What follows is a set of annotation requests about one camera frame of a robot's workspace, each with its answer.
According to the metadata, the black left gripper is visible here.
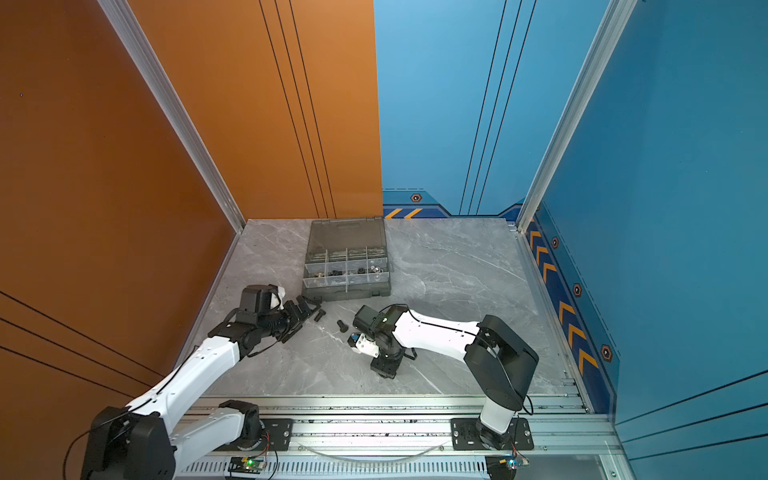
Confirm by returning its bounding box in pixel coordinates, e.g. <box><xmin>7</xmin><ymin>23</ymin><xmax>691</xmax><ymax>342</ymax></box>
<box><xmin>259</xmin><ymin>294</ymin><xmax>321</xmax><ymax>342</ymax></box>

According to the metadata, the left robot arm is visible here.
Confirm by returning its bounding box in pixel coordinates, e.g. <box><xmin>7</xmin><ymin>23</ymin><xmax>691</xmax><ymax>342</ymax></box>
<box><xmin>80</xmin><ymin>284</ymin><xmax>321</xmax><ymax>479</ymax></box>

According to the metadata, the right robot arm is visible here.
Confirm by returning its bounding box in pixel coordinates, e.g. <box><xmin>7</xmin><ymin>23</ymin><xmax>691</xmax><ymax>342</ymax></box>
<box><xmin>348</xmin><ymin>304</ymin><xmax>539</xmax><ymax>450</ymax></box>

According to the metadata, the grey plastic organizer box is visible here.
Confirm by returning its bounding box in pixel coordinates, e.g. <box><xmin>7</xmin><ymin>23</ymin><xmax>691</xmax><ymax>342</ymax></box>
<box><xmin>302</xmin><ymin>217</ymin><xmax>391</xmax><ymax>302</ymax></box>

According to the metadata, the circuit board right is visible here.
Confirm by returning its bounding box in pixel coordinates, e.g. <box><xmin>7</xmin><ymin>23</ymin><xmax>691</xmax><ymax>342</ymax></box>
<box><xmin>485</xmin><ymin>454</ymin><xmax>530</xmax><ymax>480</ymax></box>

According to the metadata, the green circuit board left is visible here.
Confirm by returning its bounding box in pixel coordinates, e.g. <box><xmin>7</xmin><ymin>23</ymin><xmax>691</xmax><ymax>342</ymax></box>
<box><xmin>225</xmin><ymin>456</ymin><xmax>268</xmax><ymax>477</ymax></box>

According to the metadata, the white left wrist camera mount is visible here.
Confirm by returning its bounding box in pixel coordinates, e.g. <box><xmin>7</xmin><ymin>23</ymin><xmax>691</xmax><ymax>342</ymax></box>
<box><xmin>270</xmin><ymin>285</ymin><xmax>286</xmax><ymax>310</ymax></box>

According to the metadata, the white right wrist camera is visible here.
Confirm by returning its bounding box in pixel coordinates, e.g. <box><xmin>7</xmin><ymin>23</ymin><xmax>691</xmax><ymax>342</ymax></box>
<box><xmin>347</xmin><ymin>333</ymin><xmax>380</xmax><ymax>358</ymax></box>

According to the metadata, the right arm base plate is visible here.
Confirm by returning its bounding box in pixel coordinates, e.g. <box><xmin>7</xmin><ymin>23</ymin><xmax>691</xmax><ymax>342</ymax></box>
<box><xmin>450</xmin><ymin>417</ymin><xmax>535</xmax><ymax>451</ymax></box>

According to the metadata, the white cable on rail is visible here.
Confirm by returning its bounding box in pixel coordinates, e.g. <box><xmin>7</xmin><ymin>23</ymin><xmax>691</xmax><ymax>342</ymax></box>
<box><xmin>296</xmin><ymin>442</ymin><xmax>448</xmax><ymax>464</ymax></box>

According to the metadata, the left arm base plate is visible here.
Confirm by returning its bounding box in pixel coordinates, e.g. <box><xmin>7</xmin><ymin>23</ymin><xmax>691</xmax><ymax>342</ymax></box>
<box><xmin>215</xmin><ymin>418</ymin><xmax>294</xmax><ymax>454</ymax></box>

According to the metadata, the aluminium right table edge rail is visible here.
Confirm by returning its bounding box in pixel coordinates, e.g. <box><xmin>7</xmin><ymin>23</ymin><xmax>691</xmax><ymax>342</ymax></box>
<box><xmin>511</xmin><ymin>227</ymin><xmax>595</xmax><ymax>414</ymax></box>

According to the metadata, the aluminium front rail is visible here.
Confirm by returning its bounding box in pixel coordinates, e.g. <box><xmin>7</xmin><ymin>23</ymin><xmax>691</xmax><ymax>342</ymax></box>
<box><xmin>178</xmin><ymin>385</ymin><xmax>633</xmax><ymax>479</ymax></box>

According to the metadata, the aluminium left corner post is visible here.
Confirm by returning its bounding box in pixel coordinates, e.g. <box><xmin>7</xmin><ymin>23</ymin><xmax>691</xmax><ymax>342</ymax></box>
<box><xmin>98</xmin><ymin>0</ymin><xmax>246</xmax><ymax>234</ymax></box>

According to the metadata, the aluminium corner post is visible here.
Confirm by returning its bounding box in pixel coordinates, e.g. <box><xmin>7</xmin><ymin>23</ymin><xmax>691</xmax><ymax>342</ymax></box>
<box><xmin>98</xmin><ymin>0</ymin><xmax>246</xmax><ymax>234</ymax></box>
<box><xmin>516</xmin><ymin>0</ymin><xmax>637</xmax><ymax>234</ymax></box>

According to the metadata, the aluminium right corner post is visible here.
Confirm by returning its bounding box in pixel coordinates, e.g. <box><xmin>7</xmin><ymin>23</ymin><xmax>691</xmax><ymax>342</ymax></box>
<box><xmin>516</xmin><ymin>0</ymin><xmax>637</xmax><ymax>234</ymax></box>

